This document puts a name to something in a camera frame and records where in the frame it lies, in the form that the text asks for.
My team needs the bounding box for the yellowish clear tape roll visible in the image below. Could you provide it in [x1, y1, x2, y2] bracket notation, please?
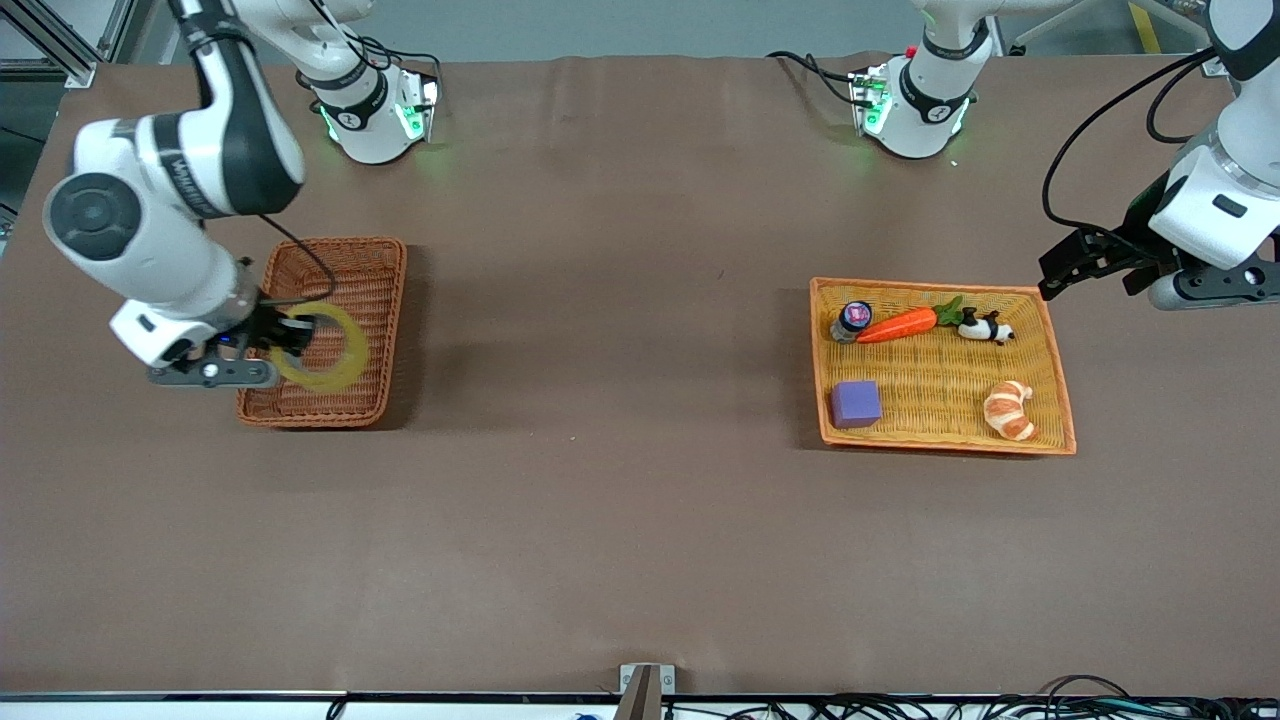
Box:
[268, 300, 371, 392]

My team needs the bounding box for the brown woven deep basket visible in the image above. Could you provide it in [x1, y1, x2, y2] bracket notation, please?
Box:
[237, 236, 408, 430]

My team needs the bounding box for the orange woven shallow basket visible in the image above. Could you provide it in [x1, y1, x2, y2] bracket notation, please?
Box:
[809, 277, 1078, 457]

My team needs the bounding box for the black and white panda toy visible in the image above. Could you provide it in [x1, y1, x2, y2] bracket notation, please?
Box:
[957, 308, 1017, 347]

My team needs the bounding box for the toy croissant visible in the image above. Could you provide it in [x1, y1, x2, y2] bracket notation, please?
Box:
[982, 380, 1041, 443]

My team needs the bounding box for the orange toy carrot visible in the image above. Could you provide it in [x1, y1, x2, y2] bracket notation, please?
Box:
[856, 296, 966, 345]

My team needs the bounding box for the small bottle with dark cap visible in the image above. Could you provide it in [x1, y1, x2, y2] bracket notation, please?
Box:
[830, 300, 876, 344]

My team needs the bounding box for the purple cube block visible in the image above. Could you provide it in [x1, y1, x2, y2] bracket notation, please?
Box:
[829, 380, 884, 430]

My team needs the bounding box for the long black left arm cable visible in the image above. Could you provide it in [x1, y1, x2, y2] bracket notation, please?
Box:
[1042, 48, 1219, 237]

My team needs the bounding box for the black right arm wrist cable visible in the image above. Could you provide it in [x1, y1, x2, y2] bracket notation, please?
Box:
[258, 213, 337, 303]

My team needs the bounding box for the short black left arm cable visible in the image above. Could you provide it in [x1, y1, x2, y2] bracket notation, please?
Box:
[1146, 58, 1217, 146]

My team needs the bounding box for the aluminium frame profile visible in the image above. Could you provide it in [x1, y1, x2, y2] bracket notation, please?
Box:
[1010, 0, 1233, 77]
[0, 0, 136, 89]

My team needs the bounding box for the black right arm base cable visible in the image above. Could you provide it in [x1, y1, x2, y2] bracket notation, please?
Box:
[355, 35, 443, 81]

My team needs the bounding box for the black arm base cable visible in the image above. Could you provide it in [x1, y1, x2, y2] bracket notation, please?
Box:
[767, 50, 863, 106]
[355, 35, 443, 81]

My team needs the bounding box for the black left arm base cable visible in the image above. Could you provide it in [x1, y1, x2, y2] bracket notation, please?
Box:
[767, 50, 863, 106]

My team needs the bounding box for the white table edge rail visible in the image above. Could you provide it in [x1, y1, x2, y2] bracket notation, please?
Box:
[0, 690, 1280, 720]

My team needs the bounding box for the black cable bundle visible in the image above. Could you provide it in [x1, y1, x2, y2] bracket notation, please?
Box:
[660, 675, 1280, 720]

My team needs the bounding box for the metal table edge bracket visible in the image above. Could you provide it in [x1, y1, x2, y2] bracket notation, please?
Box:
[619, 663, 676, 720]

